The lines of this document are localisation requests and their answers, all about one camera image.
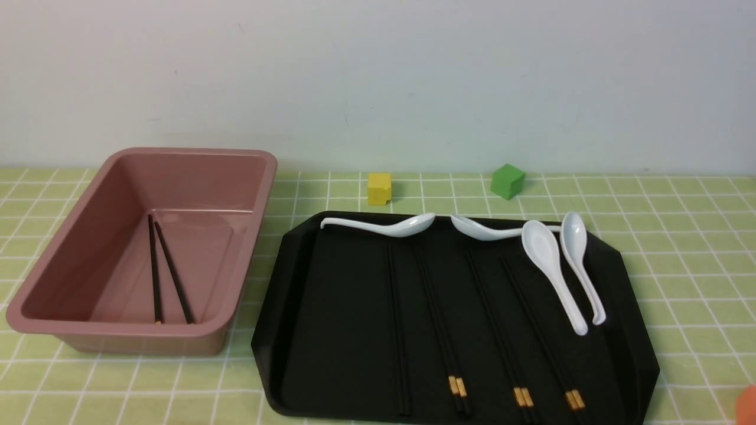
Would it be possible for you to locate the pink plastic bin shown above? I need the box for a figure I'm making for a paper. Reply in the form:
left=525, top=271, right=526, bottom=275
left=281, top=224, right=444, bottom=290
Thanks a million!
left=6, top=148, right=276, bottom=356

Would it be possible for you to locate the yellow cube block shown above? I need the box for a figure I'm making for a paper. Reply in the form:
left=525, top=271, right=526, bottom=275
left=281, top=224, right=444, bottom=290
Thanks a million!
left=367, top=172, right=392, bottom=205

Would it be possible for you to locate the black chopstick gold band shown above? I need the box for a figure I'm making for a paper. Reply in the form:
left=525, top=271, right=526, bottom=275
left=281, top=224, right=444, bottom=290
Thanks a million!
left=467, top=253, right=532, bottom=423
left=501, top=257, right=582, bottom=423
left=422, top=250, right=471, bottom=418
left=413, top=247, right=464, bottom=417
left=470, top=253, right=538, bottom=423
left=505, top=257, right=589, bottom=423

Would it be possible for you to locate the black plastic tray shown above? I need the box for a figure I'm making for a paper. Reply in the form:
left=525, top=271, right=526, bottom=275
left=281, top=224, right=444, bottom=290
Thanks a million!
left=251, top=211, right=660, bottom=424

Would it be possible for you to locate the black chopstick in bin right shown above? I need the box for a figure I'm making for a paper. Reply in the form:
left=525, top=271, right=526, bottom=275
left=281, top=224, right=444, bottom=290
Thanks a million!
left=153, top=221, right=196, bottom=325

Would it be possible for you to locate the orange object at corner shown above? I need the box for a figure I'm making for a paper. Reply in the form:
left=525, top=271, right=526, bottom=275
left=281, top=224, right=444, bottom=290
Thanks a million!
left=735, top=384, right=756, bottom=425

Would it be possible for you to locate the white spoon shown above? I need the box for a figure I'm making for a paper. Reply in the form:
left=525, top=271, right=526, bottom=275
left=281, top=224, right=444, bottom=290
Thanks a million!
left=522, top=220, right=588, bottom=336
left=320, top=213, right=436, bottom=238
left=451, top=214, right=562, bottom=241
left=560, top=211, right=607, bottom=326

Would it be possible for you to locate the white spoon far right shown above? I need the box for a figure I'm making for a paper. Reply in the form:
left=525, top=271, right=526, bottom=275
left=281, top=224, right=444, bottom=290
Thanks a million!
left=560, top=211, right=607, bottom=326

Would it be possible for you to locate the green cube block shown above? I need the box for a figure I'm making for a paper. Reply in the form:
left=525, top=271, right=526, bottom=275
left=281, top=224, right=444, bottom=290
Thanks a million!
left=490, top=164, right=526, bottom=200

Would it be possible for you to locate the black chopstick in bin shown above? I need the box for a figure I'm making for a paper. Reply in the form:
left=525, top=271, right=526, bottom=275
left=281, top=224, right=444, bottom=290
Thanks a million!
left=153, top=221, right=196, bottom=325
left=148, top=214, right=163, bottom=325

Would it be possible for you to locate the black chopstick in bin left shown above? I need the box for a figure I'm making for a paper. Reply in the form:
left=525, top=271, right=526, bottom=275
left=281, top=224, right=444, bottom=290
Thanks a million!
left=148, top=214, right=163, bottom=325

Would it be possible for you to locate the white spoon far left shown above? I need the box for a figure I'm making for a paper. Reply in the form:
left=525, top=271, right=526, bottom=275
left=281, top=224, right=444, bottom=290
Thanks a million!
left=320, top=213, right=436, bottom=238

